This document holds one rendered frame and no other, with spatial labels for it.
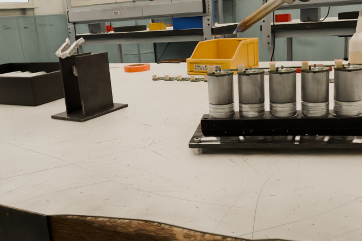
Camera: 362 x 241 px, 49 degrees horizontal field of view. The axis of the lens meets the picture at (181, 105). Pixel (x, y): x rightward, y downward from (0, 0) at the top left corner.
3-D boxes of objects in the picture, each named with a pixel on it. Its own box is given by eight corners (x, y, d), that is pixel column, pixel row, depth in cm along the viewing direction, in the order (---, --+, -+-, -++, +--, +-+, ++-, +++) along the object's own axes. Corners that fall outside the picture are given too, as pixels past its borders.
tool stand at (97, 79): (71, 140, 53) (19, 83, 46) (109, 87, 58) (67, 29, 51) (102, 146, 50) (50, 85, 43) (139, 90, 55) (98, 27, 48)
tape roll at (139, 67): (123, 70, 92) (123, 64, 91) (149, 67, 92) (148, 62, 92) (124, 73, 86) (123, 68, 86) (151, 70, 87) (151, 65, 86)
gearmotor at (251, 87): (265, 127, 36) (264, 71, 34) (238, 127, 36) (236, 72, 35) (265, 120, 38) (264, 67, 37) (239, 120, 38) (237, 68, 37)
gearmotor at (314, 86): (331, 126, 34) (332, 68, 33) (301, 127, 35) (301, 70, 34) (326, 119, 37) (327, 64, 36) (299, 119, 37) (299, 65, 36)
